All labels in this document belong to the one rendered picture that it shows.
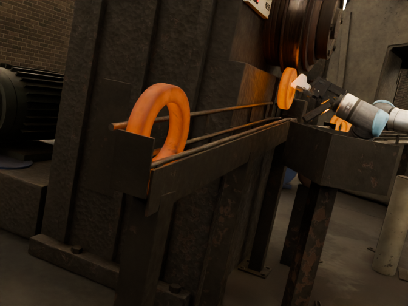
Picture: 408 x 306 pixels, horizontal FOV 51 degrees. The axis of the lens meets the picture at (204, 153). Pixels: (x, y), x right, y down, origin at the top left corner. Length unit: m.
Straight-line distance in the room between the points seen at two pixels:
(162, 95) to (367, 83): 3.84
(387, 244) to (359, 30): 2.65
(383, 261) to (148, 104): 1.95
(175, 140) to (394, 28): 3.83
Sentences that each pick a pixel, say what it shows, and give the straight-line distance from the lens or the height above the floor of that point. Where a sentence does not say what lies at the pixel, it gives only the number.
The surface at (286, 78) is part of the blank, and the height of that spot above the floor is 0.86.
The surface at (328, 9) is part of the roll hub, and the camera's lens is 1.74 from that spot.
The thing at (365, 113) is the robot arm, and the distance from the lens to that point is 1.58.
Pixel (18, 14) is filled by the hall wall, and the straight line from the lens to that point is 8.94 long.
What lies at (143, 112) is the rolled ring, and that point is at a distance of 0.74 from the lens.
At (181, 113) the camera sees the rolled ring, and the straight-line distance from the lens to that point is 0.85.
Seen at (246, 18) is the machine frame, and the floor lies 1.02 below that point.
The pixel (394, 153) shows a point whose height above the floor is 0.70.
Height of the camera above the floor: 0.77
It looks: 9 degrees down
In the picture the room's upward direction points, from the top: 11 degrees clockwise
